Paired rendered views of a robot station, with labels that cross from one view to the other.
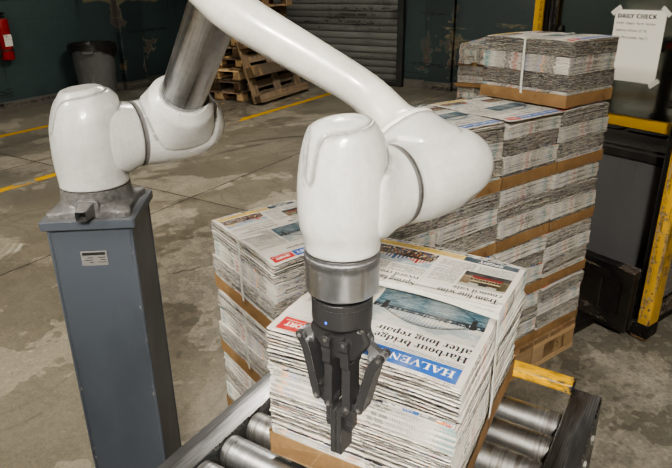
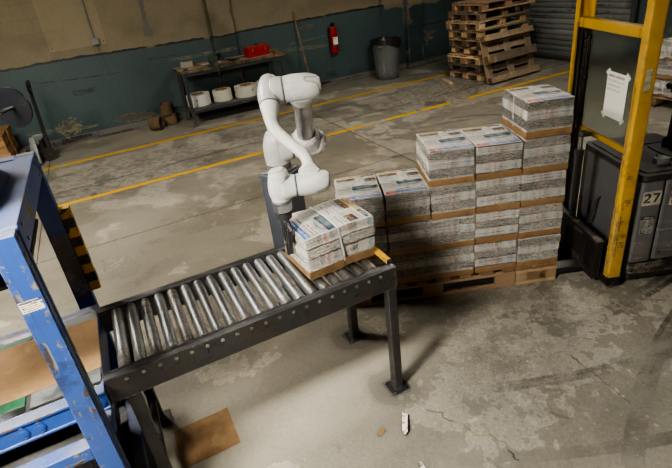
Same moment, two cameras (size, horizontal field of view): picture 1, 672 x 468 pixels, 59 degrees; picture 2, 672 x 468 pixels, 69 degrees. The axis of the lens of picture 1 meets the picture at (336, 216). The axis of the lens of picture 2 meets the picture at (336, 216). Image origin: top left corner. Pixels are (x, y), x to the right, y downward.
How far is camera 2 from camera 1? 1.77 m
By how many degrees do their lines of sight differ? 32
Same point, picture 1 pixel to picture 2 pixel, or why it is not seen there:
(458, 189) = (310, 188)
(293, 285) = not seen: hidden behind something
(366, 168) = (276, 181)
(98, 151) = (275, 153)
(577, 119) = (538, 145)
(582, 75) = (540, 120)
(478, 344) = (322, 232)
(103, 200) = not seen: hidden behind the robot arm
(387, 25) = (621, 14)
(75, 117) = (268, 141)
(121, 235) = not seen: hidden behind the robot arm
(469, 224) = (453, 196)
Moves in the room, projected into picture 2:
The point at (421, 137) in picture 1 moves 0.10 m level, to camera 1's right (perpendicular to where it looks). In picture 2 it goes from (302, 173) to (320, 176)
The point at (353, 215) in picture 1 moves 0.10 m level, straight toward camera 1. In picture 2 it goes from (274, 192) to (259, 201)
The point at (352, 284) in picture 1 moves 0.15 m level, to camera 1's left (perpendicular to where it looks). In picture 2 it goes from (278, 208) to (253, 204)
